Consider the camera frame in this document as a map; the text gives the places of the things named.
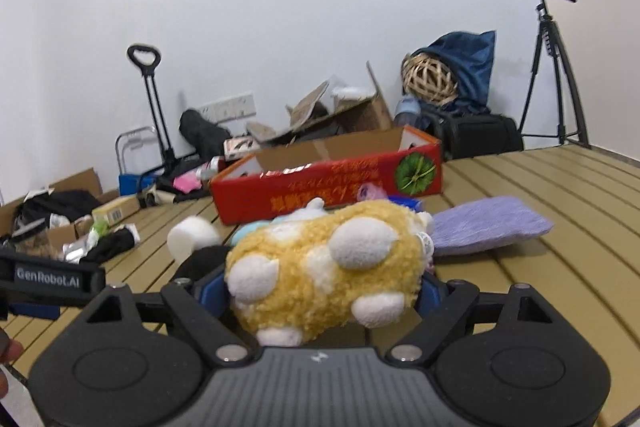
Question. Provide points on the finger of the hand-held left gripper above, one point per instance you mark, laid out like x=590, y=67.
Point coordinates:
x=50, y=254
x=35, y=311

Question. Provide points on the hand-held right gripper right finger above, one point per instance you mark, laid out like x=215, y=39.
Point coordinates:
x=429, y=299

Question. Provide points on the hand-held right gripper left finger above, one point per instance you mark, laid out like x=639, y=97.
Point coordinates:
x=212, y=294

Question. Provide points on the light blue plush toy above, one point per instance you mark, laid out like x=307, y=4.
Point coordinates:
x=250, y=232

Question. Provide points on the yellow white-spotted plush toy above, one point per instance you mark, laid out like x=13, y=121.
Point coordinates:
x=310, y=277

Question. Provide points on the blue tissue packet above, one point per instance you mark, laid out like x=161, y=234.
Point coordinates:
x=405, y=203

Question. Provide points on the person's left hand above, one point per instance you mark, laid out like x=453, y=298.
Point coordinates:
x=10, y=351

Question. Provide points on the white plastic packet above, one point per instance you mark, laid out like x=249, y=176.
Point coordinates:
x=77, y=249

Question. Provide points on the black cloth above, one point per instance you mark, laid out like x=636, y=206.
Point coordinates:
x=202, y=262

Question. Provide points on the black backpack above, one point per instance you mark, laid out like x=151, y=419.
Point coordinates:
x=60, y=204

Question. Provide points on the small white green bottle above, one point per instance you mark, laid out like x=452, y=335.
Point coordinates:
x=100, y=227

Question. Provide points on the white foam roll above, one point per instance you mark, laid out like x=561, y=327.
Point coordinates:
x=192, y=239

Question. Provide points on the black soft pouch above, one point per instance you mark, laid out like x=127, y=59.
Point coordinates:
x=112, y=244

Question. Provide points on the cream small carton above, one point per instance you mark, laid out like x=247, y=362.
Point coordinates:
x=117, y=209

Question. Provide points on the large open cardboard box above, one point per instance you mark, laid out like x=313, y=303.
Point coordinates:
x=82, y=179

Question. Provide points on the silver blue folding stool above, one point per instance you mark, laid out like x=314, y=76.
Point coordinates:
x=131, y=184

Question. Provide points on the pink packet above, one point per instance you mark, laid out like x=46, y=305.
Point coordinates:
x=186, y=183

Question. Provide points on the white pink tube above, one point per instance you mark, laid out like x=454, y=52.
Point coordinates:
x=211, y=168

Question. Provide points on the white printed box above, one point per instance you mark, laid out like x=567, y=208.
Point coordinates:
x=240, y=148

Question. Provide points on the red cardboard box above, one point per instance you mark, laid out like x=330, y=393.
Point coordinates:
x=325, y=192

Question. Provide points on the black soft bag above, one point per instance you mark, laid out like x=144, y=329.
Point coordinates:
x=202, y=134

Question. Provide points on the black suitcase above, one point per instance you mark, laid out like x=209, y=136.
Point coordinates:
x=485, y=134

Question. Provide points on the blue water bottle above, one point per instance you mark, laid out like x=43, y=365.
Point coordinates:
x=407, y=109

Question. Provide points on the torn cardboard box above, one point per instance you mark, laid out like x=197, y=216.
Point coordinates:
x=365, y=117

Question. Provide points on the black hand trolley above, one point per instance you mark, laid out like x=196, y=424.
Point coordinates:
x=148, y=74

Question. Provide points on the woven rattan ball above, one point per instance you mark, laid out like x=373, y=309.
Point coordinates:
x=430, y=79

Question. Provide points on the white foam tray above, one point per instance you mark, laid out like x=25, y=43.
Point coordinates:
x=345, y=93

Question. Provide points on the blue cloth bag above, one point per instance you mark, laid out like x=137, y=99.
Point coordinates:
x=470, y=62

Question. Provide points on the black tripod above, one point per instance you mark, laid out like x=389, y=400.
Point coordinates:
x=546, y=32

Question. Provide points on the white wall socket strip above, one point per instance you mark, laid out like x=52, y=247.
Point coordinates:
x=230, y=107

